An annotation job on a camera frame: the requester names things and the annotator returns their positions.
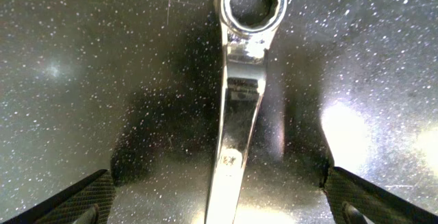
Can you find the wrench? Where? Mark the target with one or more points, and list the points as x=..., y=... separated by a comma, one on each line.
x=239, y=131

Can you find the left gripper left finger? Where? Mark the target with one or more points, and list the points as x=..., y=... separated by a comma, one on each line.
x=78, y=200

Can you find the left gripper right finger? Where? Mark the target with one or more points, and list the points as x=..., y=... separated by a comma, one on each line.
x=369, y=200

